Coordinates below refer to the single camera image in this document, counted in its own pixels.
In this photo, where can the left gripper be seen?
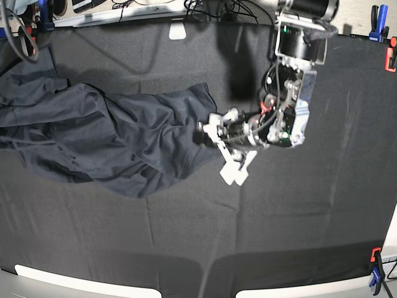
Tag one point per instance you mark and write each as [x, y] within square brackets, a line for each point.
[233, 131]

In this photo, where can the dark navy t-shirt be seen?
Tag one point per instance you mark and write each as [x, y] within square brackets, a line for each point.
[133, 145]

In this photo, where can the white tab at table edge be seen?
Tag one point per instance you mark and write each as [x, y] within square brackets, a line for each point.
[177, 30]

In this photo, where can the black table cover cloth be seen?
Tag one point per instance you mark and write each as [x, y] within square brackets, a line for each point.
[306, 215]

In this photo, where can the blue bar clamp far left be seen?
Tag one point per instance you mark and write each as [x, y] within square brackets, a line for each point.
[45, 21]

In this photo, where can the blue bar clamp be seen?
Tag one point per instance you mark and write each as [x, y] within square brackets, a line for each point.
[379, 31]
[45, 21]

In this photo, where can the orange clamp far left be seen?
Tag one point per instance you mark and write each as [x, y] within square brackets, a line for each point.
[26, 44]

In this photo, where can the orange clamp far right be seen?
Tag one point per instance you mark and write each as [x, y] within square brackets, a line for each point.
[390, 61]

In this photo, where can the blue bar clamp far right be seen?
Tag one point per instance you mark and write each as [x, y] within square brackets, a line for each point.
[379, 31]

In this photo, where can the blue orange clamp near right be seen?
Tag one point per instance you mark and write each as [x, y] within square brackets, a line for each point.
[378, 280]

